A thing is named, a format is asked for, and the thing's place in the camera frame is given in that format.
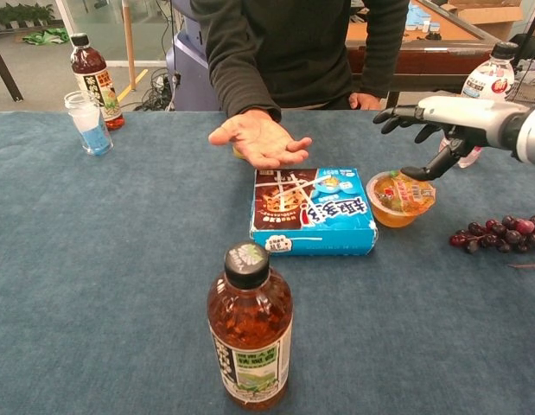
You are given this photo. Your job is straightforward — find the brown wooden table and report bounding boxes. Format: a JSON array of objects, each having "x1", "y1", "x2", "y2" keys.
[{"x1": 347, "y1": 0, "x2": 510, "y2": 109}]

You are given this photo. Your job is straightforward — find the black table leg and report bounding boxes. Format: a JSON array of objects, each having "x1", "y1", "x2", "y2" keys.
[{"x1": 0, "y1": 36, "x2": 25, "y2": 104}]

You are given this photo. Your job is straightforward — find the dark red grape bunch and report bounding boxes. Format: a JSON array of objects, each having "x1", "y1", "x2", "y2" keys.
[{"x1": 448, "y1": 214, "x2": 535, "y2": 259}]

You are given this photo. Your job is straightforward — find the person's right hand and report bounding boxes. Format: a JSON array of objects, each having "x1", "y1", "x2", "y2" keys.
[{"x1": 207, "y1": 108, "x2": 314, "y2": 170}]

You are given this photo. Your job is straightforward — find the blue cookie box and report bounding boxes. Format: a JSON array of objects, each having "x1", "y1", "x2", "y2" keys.
[{"x1": 248, "y1": 167, "x2": 379, "y2": 257}]

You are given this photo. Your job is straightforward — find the blue grey machine cabinet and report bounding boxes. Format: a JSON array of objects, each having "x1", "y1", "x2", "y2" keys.
[{"x1": 165, "y1": 0, "x2": 220, "y2": 112}]

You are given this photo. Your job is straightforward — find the clear water bottle pink label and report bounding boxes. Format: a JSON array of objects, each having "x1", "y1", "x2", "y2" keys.
[{"x1": 439, "y1": 41, "x2": 519, "y2": 169}]

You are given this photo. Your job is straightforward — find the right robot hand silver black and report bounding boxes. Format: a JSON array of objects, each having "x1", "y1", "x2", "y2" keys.
[{"x1": 373, "y1": 95, "x2": 532, "y2": 182}]

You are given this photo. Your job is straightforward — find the clear plastic cup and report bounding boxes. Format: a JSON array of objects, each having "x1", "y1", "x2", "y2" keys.
[{"x1": 62, "y1": 90, "x2": 115, "y2": 157}]

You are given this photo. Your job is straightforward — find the large tea bottle green label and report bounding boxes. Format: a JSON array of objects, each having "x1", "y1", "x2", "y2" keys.
[{"x1": 206, "y1": 241, "x2": 294, "y2": 412}]

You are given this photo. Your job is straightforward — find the cardboard box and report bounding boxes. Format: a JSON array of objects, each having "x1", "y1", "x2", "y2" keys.
[{"x1": 448, "y1": 0, "x2": 525, "y2": 42}]

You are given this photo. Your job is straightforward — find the person's right forearm dark sleeve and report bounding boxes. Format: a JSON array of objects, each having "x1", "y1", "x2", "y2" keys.
[{"x1": 205, "y1": 23, "x2": 282, "y2": 122}]

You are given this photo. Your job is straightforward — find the wooden pole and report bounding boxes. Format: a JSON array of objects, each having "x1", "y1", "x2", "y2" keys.
[{"x1": 122, "y1": 0, "x2": 137, "y2": 92}]

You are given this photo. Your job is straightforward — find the black floor cables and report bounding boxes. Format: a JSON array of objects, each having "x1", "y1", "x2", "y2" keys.
[{"x1": 132, "y1": 67, "x2": 177, "y2": 112}]

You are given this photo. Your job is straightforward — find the person's left hand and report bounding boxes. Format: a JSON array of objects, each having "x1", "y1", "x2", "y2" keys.
[{"x1": 347, "y1": 91, "x2": 387, "y2": 112}]

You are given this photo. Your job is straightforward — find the green cloth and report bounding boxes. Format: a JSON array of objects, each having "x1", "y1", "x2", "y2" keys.
[{"x1": 21, "y1": 27, "x2": 71, "y2": 46}]

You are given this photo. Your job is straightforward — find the person's left forearm dark sleeve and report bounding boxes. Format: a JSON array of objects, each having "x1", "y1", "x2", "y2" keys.
[{"x1": 360, "y1": 0, "x2": 411, "y2": 99}]

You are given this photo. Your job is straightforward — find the orange fruit jelly cup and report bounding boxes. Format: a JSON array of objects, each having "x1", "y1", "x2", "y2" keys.
[{"x1": 365, "y1": 169, "x2": 437, "y2": 229}]

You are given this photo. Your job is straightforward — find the wire mesh basket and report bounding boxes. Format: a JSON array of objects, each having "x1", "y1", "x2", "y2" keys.
[{"x1": 504, "y1": 58, "x2": 535, "y2": 105}]

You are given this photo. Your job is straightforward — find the person's torso dark sweater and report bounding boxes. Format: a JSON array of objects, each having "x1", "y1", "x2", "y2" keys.
[{"x1": 191, "y1": 0, "x2": 372, "y2": 112}]

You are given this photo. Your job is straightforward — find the tea bottle cartoon label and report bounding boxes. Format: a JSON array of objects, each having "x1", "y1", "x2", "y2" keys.
[{"x1": 69, "y1": 32, "x2": 126, "y2": 132}]

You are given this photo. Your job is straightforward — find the row of potted plants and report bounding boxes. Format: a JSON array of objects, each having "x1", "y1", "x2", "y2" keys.
[{"x1": 0, "y1": 2, "x2": 55, "y2": 31}]

